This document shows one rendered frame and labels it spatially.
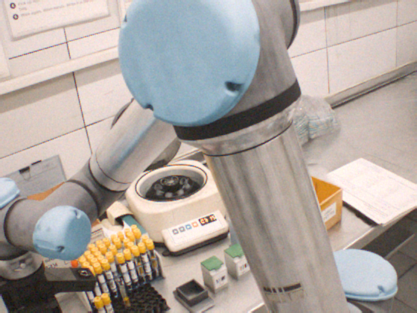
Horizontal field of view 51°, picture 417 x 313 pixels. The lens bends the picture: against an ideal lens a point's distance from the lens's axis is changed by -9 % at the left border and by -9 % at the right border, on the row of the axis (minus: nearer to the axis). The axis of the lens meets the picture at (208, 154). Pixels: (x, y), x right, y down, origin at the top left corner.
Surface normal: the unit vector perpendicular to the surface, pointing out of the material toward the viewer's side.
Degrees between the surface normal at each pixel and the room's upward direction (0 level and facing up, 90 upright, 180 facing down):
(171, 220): 90
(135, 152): 106
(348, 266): 8
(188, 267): 0
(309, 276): 80
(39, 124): 90
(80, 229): 90
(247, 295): 0
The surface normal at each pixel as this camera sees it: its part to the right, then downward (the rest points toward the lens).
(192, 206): 0.43, 0.35
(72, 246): 0.91, 0.07
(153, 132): -0.14, 0.67
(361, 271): -0.02, -0.94
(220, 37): -0.45, 0.33
